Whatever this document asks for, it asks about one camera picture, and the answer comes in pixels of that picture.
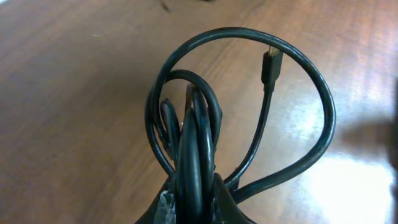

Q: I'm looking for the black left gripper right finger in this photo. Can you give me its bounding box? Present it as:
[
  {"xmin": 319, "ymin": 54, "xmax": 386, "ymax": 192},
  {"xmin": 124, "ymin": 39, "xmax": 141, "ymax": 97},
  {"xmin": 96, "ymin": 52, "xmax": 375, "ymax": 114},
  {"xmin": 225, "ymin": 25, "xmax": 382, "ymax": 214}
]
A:
[{"xmin": 211, "ymin": 173, "xmax": 255, "ymax": 224}]

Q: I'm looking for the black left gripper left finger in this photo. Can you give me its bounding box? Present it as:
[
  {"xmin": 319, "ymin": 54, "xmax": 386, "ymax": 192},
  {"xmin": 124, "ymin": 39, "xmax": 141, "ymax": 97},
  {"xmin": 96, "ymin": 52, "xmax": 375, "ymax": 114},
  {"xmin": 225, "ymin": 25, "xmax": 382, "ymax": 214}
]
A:
[{"xmin": 136, "ymin": 175, "xmax": 177, "ymax": 224}]

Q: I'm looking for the black thick cable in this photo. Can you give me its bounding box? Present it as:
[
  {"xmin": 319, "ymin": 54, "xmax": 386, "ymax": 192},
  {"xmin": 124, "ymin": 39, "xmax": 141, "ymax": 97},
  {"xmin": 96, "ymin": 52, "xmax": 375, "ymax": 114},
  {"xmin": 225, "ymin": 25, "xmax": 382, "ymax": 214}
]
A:
[{"xmin": 144, "ymin": 27, "xmax": 336, "ymax": 224}]

